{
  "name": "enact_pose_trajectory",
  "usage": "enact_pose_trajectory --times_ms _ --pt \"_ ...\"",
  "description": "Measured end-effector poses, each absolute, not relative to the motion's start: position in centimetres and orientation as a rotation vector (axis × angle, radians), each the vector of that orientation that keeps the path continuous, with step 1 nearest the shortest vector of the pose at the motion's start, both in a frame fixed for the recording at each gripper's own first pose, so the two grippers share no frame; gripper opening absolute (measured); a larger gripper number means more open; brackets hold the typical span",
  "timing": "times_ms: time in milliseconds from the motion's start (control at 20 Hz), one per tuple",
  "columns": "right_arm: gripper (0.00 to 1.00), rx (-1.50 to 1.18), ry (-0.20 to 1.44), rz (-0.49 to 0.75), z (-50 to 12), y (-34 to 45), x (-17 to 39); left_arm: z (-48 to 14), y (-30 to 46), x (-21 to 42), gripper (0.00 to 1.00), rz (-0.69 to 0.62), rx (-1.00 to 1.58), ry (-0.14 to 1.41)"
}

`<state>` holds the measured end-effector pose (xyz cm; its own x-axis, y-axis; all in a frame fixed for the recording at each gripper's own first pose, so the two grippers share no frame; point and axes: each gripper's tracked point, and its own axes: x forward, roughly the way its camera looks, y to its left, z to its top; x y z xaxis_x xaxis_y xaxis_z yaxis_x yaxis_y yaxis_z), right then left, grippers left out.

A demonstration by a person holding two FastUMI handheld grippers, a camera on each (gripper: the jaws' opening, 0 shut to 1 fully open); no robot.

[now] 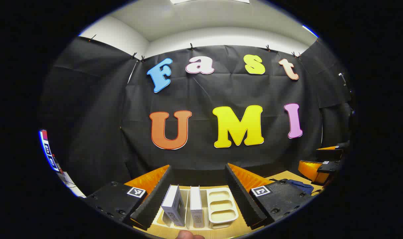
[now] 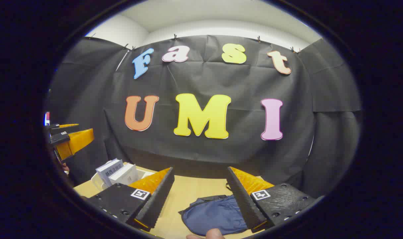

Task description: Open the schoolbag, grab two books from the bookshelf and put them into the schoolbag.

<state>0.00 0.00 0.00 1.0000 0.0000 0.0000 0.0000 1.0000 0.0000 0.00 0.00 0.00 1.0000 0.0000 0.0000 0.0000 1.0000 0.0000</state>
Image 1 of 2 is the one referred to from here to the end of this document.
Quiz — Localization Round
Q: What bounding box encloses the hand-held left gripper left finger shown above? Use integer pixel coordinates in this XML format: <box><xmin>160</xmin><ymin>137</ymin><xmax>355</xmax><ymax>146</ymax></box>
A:
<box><xmin>85</xmin><ymin>165</ymin><xmax>174</xmax><ymax>229</ymax></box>

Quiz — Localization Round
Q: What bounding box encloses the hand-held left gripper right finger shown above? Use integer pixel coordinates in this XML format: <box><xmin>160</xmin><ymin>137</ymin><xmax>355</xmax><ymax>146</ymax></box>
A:
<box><xmin>225</xmin><ymin>163</ymin><xmax>316</xmax><ymax>230</ymax></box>

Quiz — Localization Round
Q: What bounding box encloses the blue schoolbag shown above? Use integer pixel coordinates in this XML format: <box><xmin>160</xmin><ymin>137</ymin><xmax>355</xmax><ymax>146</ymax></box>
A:
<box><xmin>270</xmin><ymin>179</ymin><xmax>315</xmax><ymax>195</ymax></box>

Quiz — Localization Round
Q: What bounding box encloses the illustrated cover book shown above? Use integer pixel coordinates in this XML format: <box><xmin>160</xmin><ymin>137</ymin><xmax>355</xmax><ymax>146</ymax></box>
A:
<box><xmin>161</xmin><ymin>185</ymin><xmax>186</xmax><ymax>227</ymax></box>

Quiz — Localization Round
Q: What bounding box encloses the cream plastic bookshelf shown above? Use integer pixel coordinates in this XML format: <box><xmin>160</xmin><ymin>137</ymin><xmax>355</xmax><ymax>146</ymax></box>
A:
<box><xmin>155</xmin><ymin>187</ymin><xmax>239</xmax><ymax>231</ymax></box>

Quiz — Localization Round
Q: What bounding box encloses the plain white book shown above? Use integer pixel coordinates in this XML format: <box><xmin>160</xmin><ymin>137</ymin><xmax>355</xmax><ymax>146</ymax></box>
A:
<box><xmin>190</xmin><ymin>186</ymin><xmax>204</xmax><ymax>228</ymax></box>

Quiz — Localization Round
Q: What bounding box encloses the blue and white banner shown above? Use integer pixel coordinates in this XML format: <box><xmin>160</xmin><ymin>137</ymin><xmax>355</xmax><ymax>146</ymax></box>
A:
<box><xmin>39</xmin><ymin>129</ymin><xmax>62</xmax><ymax>173</ymax></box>

